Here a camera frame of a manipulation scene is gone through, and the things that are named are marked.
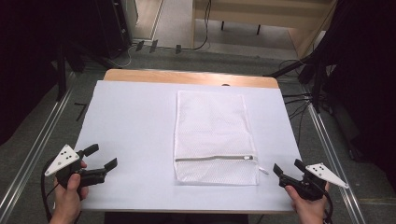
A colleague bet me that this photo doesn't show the black floor cables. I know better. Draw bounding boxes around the black floor cables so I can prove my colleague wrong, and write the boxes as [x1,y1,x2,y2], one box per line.
[277,59,313,146]

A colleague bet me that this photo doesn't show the black hanging cable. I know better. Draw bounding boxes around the black hanging cable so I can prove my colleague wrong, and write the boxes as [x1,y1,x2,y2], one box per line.
[157,0,213,52]

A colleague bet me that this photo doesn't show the person's left hand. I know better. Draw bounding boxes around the person's left hand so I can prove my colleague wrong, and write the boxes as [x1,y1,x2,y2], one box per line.
[49,161,90,224]

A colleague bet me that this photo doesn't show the white mesh laundry bag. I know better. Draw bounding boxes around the white mesh laundry bag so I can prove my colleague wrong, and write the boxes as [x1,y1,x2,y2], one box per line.
[173,90,270,187]

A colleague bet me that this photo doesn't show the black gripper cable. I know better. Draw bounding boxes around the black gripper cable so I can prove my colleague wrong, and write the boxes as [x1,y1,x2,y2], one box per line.
[39,156,61,224]
[320,189,334,224]

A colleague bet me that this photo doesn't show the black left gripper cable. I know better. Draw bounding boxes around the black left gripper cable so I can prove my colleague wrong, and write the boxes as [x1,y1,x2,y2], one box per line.
[39,156,61,224]

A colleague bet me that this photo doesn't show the light wooden bench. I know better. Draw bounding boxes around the light wooden bench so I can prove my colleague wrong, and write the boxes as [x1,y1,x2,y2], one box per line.
[191,0,339,60]

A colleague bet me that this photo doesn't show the person's right hand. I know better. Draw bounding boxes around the person's right hand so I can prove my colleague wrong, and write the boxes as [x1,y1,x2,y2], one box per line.
[284,182,331,224]

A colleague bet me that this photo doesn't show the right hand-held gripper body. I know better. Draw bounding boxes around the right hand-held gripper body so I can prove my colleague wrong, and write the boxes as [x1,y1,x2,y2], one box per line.
[278,162,349,202]

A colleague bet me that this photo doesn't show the black cabinet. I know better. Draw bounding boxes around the black cabinet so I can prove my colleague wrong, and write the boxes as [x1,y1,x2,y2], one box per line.
[94,0,133,60]

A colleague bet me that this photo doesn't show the metal floor rail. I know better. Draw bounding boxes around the metal floor rail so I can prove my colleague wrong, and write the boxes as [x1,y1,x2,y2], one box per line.
[0,70,77,217]
[305,98,367,224]

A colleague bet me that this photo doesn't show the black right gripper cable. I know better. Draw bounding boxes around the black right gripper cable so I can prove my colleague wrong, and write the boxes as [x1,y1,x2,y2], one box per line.
[320,189,334,224]

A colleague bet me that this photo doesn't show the black metal stand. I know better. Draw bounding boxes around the black metal stand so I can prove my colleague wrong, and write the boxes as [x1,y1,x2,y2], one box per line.
[55,42,108,103]
[263,55,329,114]

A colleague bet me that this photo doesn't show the wooden table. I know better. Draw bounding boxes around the wooden table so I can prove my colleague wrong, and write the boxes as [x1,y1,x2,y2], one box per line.
[103,68,280,90]

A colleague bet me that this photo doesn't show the black curtain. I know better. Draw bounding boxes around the black curtain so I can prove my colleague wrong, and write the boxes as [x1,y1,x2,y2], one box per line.
[318,0,396,190]
[0,0,106,147]

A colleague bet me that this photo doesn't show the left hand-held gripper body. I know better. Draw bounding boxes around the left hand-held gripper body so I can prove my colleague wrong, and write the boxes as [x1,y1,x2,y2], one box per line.
[44,144,107,189]

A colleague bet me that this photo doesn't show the white table cover sheet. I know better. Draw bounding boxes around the white table cover sheet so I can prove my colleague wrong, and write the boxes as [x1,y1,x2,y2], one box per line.
[75,79,303,213]

